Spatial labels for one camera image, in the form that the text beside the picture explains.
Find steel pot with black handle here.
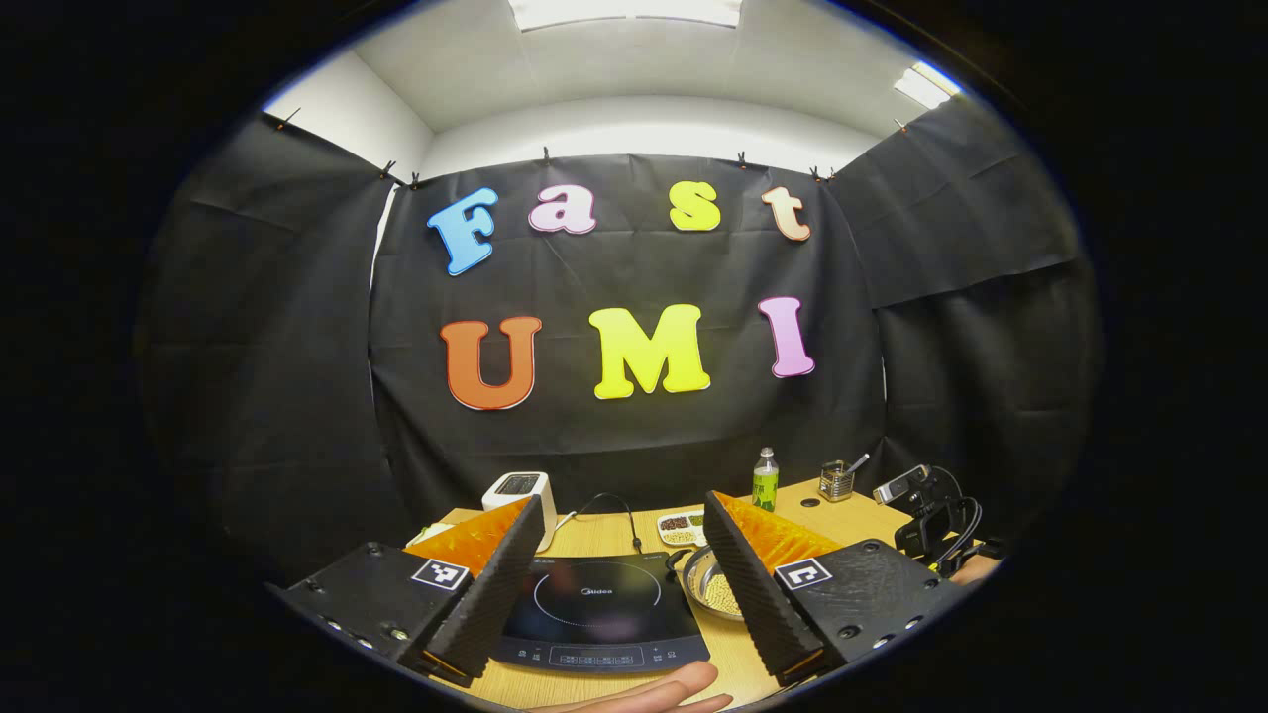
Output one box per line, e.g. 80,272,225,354
666,543,744,623

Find white toaster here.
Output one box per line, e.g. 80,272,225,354
482,471,558,552

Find black power cable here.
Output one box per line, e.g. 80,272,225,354
575,492,645,554

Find white divided dish of beans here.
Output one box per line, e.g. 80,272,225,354
657,510,709,548

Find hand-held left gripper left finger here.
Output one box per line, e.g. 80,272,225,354
265,495,548,686

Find black induction cooktop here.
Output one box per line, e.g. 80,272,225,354
490,553,712,676

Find small ceiling light panel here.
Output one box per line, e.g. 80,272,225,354
894,61,962,110

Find long ceiling light panel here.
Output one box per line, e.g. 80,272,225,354
510,0,744,31

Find black backdrop cloth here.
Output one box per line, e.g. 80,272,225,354
139,94,1101,585

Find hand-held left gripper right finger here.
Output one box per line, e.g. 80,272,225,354
703,490,977,686

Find green label drink bottle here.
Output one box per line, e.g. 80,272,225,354
751,447,781,513

